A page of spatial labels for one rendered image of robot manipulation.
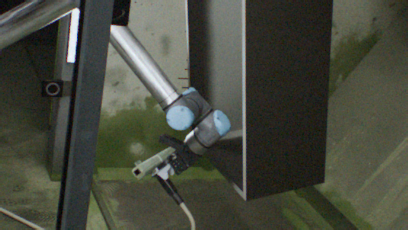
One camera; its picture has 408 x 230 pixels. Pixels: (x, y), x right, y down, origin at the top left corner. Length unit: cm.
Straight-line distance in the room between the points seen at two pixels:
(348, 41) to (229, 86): 103
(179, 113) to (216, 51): 78
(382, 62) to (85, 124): 270
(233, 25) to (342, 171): 103
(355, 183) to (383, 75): 66
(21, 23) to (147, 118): 120
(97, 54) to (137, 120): 226
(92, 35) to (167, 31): 216
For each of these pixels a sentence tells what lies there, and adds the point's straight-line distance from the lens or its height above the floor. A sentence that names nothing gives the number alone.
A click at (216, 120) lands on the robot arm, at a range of 267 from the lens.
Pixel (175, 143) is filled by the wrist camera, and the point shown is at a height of 66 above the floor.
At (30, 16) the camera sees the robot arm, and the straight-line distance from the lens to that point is 281.
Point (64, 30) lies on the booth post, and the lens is 362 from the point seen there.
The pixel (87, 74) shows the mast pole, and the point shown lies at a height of 122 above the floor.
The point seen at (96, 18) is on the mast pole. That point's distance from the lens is 155.
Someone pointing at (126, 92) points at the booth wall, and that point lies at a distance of 374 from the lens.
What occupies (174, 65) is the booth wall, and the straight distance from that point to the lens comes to 377.
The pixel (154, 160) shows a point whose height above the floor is 56.
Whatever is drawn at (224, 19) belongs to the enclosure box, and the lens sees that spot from 323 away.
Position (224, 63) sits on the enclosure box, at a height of 83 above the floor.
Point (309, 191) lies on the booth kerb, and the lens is 394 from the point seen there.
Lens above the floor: 169
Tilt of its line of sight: 19 degrees down
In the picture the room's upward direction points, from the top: 10 degrees clockwise
